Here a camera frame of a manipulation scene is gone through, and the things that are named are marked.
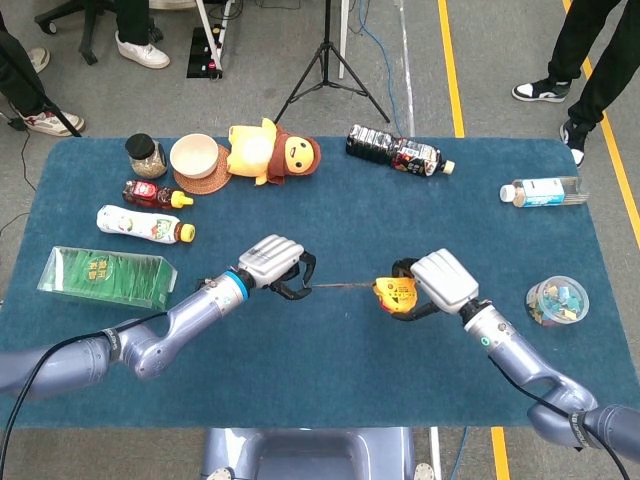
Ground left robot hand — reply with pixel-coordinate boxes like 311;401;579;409
237;233;317;301

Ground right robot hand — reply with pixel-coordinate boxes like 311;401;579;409
391;248;480;323

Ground yellow tape measure with strap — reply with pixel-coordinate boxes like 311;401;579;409
302;276;419;315

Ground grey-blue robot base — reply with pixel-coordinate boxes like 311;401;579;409
199;427;436;480

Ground blue tablecloth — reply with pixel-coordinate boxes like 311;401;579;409
0;135;634;430

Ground round woven coaster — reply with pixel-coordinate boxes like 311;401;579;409
172;143;234;197

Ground yellow plush toy brown hood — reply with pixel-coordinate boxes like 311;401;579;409
227;117;322;187

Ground clear tub colourful clips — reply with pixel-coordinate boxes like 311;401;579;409
524;275;590;330

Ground white bowl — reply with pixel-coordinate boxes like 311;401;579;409
169;133;220;180

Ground white bottle yellow cap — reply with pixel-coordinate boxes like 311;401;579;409
96;204;197;245

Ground dark tea bottle black label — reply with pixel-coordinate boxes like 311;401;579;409
345;124;456;178

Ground glass jar black lid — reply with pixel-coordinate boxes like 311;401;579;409
124;133;169;180

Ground clear box green tea packets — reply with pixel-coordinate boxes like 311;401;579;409
37;245;179;314

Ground black power strip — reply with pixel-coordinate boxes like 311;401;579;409
186;25;225;80

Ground black tripod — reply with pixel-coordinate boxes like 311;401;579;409
273;0;391;125

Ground seated person black trousers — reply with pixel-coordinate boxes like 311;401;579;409
113;0;172;70

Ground black slanted stand leg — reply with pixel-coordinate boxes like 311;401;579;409
0;34;83;139

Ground person with red-white sneakers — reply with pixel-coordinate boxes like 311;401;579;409
0;9;87;137

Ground standing person black clothes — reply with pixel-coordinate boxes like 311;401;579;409
510;0;640;169

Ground black office chair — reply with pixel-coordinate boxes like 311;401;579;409
33;0;165;66

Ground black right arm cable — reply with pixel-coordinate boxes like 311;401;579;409
492;359;631;480

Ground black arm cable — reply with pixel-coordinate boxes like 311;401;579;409
492;359;631;480
0;309;169;480

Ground blue floor cable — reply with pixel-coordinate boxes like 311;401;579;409
349;0;404;136

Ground white post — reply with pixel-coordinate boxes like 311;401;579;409
338;0;350;80

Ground white table frame leg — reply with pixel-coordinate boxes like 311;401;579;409
194;0;236;66

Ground black floor cable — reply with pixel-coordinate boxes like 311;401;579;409
0;127;39;236

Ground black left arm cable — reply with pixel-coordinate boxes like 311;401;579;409
0;309;169;480

